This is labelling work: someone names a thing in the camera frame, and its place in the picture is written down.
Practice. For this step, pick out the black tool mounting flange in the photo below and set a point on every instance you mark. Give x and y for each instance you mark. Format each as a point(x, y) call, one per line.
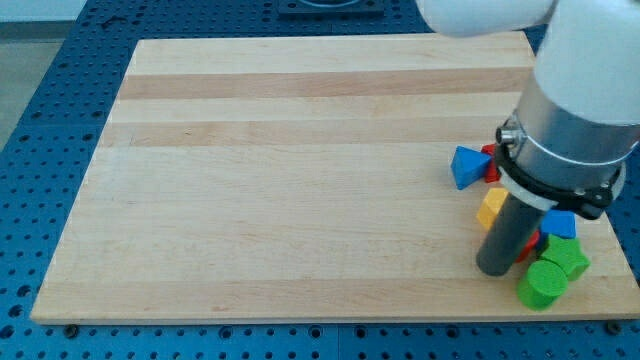
point(545, 181)

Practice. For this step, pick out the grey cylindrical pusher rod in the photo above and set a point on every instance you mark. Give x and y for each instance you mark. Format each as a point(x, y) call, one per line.
point(516, 222)

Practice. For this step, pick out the red star block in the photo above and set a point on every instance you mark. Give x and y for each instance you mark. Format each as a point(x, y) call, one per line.
point(492, 173)

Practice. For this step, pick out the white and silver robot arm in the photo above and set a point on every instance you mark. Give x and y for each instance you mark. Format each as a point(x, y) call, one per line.
point(577, 121)

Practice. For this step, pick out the green star block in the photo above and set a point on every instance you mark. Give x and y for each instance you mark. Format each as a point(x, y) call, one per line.
point(567, 254)

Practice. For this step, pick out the red block behind rod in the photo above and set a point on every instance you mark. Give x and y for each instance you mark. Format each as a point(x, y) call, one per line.
point(529, 246)

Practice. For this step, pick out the yellow block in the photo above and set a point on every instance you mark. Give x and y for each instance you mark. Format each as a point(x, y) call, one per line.
point(491, 206)

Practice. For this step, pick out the green cylinder block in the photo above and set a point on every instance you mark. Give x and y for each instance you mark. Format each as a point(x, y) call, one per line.
point(542, 285)

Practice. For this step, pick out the blue triangle block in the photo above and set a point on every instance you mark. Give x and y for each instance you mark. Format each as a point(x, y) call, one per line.
point(468, 166)

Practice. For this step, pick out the wooden board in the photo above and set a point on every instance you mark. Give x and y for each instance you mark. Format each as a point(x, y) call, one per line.
point(304, 179)

